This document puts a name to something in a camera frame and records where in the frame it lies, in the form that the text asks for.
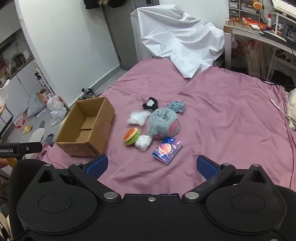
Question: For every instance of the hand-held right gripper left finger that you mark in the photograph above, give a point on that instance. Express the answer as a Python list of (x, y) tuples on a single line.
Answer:
[(97, 166)]

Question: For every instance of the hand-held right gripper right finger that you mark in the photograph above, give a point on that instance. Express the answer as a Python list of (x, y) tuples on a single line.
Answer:
[(205, 167)]

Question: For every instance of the brown cardboard box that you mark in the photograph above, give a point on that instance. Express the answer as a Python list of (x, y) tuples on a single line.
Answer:
[(69, 139)]

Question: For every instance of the blue tissue pack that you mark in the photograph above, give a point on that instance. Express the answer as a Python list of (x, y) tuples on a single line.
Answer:
[(167, 150)]

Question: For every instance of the orange burger plush toy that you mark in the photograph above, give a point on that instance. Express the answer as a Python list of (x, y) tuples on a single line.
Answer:
[(131, 136)]

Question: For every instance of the clear bag of white cotton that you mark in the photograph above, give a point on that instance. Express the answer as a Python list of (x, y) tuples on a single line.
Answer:
[(138, 117)]

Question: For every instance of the grey fluffy plush toy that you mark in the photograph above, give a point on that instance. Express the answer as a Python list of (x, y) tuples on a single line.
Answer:
[(160, 121)]

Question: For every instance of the small blue-grey plush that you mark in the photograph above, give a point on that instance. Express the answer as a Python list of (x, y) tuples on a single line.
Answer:
[(176, 106)]

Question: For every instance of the black and white lace cloth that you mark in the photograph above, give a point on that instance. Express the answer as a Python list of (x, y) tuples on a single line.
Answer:
[(150, 103)]

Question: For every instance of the person's left hand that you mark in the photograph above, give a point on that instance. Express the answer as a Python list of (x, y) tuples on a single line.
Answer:
[(2, 164)]

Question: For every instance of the yellow slipper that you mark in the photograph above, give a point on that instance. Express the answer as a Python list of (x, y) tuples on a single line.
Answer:
[(27, 129)]

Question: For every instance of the white slipper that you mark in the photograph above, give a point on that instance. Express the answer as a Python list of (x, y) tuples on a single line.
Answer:
[(37, 134)]

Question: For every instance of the red and white snack packet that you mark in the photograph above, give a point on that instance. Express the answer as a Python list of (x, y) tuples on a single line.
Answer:
[(19, 119)]

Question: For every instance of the grey plastic bag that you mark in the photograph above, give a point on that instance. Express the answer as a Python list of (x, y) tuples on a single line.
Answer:
[(35, 105)]

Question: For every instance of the pink bed sheet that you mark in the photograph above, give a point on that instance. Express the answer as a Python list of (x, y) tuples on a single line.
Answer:
[(219, 115)]

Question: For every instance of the orange carton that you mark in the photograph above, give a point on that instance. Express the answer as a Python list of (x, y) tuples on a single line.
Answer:
[(43, 96)]

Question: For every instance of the white and red plastic bag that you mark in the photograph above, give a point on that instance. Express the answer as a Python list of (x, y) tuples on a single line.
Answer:
[(55, 102)]

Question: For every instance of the white kitchen cabinet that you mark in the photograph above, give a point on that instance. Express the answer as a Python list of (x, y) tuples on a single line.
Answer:
[(20, 83)]

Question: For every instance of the grey sneaker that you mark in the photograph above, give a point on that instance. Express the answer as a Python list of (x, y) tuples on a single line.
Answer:
[(87, 95), (93, 93)]

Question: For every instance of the cream pillow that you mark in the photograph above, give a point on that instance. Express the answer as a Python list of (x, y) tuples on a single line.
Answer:
[(291, 106)]

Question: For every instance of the white cover sheet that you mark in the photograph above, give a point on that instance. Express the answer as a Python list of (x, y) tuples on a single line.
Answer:
[(180, 37)]

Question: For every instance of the white desk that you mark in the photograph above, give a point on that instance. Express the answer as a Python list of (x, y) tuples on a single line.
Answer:
[(245, 33)]

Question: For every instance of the grey door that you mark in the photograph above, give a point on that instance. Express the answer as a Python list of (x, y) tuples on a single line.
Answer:
[(129, 30)]

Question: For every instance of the white bottle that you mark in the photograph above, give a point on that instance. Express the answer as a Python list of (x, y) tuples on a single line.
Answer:
[(269, 20)]

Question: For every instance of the drawer organizer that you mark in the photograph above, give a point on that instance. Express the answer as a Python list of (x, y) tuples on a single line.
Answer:
[(242, 9)]

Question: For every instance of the black hanging clothes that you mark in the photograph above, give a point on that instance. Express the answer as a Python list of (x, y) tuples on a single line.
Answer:
[(94, 3)]

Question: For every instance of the white keyboard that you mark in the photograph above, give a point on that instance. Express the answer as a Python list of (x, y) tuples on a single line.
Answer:
[(284, 7)]

